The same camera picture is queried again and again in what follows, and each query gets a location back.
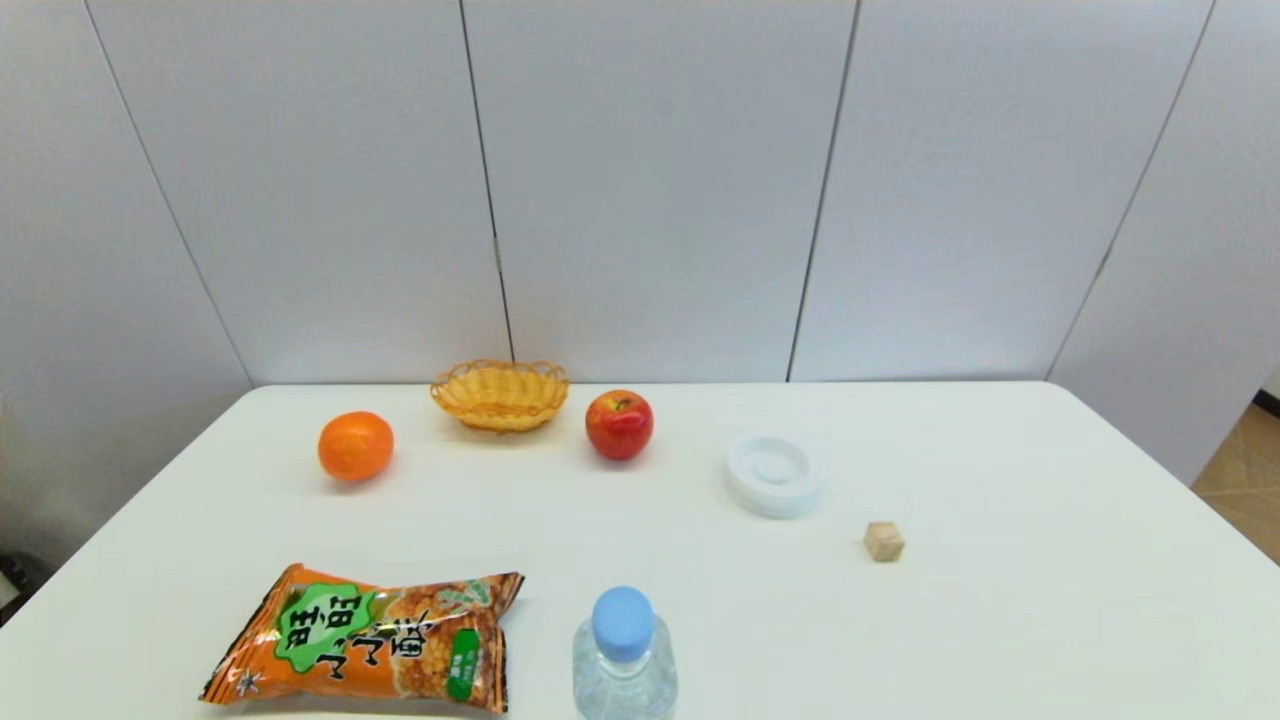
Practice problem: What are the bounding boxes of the orange fruit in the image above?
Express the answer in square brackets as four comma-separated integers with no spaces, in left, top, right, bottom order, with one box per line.
[318,411,395,483]

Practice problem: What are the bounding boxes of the red apple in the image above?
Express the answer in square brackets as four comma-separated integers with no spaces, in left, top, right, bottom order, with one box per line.
[585,389,655,461]

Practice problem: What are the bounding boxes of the yellow wicker basket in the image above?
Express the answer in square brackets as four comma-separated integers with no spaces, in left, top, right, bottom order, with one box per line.
[430,359,570,433]

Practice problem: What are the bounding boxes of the white round plastic dish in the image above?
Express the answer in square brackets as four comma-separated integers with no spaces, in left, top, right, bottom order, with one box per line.
[725,430,826,519]

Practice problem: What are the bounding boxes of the clear bottle with blue cap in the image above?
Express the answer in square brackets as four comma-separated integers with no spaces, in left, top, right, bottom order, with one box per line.
[572,586,679,720]

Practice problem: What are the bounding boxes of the orange snack bag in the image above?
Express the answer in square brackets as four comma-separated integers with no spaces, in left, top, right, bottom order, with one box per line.
[198,563,525,714]

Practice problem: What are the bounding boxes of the black object on floor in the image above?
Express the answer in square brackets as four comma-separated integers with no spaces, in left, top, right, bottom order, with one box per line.
[0,553,46,626]

